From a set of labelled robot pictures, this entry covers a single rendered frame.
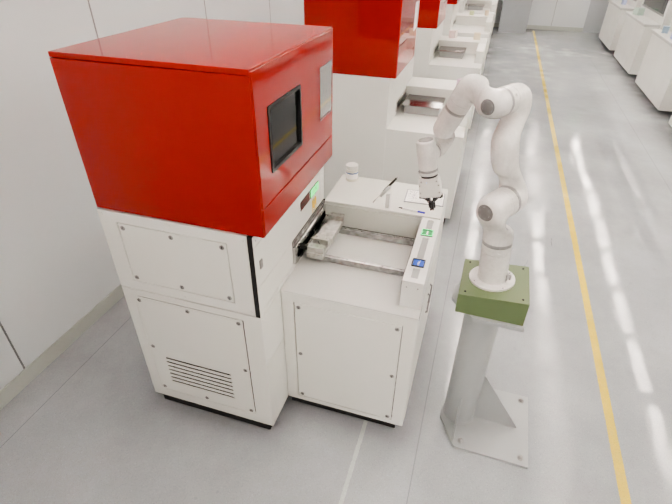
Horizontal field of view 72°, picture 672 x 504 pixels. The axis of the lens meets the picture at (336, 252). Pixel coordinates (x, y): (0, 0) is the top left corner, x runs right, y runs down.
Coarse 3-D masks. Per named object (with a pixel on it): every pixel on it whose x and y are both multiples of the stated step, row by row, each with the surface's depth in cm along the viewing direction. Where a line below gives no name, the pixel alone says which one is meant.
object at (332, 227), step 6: (330, 222) 247; (336, 222) 247; (342, 222) 248; (324, 228) 242; (330, 228) 242; (336, 228) 242; (324, 234) 238; (330, 234) 238; (336, 234) 241; (330, 240) 233; (312, 252) 224; (324, 252) 225; (318, 258) 224
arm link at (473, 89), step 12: (468, 84) 169; (480, 84) 164; (456, 96) 175; (468, 96) 171; (480, 96) 160; (492, 96) 156; (504, 96) 156; (456, 108) 177; (468, 108) 178; (480, 108) 161; (492, 108) 157; (504, 108) 157
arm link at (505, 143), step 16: (528, 96) 164; (512, 112) 163; (528, 112) 166; (496, 128) 172; (512, 128) 167; (496, 144) 169; (512, 144) 167; (496, 160) 171; (512, 160) 169; (512, 176) 174
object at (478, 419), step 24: (456, 288) 212; (480, 336) 210; (456, 360) 228; (480, 360) 219; (456, 384) 233; (480, 384) 231; (456, 408) 241; (480, 408) 245; (504, 408) 239; (456, 432) 242; (480, 432) 242; (504, 432) 242; (504, 456) 231
